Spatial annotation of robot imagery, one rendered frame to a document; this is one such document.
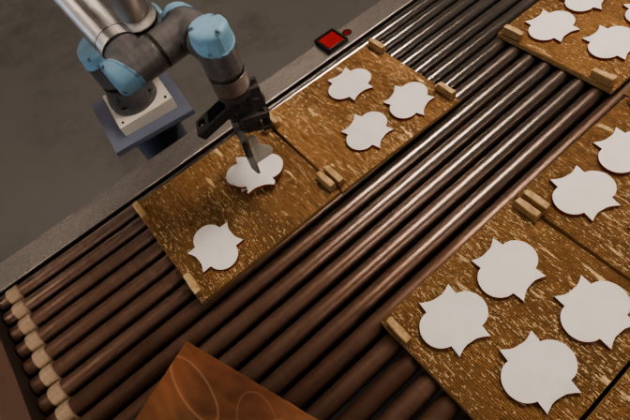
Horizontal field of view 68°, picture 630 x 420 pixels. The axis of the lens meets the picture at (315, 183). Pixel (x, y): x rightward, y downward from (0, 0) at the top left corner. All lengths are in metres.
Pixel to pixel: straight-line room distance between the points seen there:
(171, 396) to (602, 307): 0.81
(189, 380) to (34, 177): 2.28
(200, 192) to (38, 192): 1.82
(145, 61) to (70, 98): 2.45
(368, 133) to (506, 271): 0.47
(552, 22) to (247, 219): 1.02
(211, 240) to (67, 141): 2.08
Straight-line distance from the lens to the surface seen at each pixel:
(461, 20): 1.59
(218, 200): 1.21
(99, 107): 1.73
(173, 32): 0.96
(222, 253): 1.12
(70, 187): 2.87
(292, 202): 1.15
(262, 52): 3.05
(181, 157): 1.37
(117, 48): 0.97
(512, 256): 1.07
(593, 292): 1.08
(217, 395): 0.92
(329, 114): 1.30
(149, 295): 1.18
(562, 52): 1.48
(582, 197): 1.17
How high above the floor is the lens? 1.89
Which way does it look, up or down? 55 degrees down
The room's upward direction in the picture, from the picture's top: 16 degrees counter-clockwise
